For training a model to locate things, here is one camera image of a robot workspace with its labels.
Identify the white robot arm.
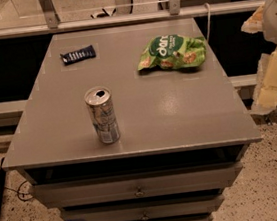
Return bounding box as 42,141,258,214
241,0,277,116

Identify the green rice chip bag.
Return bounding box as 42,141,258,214
137,34,207,71

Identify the grey drawer cabinet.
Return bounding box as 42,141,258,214
3,19,260,213

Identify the silver drink can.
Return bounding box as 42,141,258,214
84,86,120,144

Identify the dark blue snack bar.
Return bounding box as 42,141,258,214
60,45,96,65

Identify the top grey drawer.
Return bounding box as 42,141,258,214
31,162,242,208

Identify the middle grey drawer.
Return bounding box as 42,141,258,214
61,194,224,221

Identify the metal railing frame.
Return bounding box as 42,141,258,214
0,0,264,39

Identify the white cable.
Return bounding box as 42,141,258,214
201,2,215,42

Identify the black floor cable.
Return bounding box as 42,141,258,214
0,169,35,205

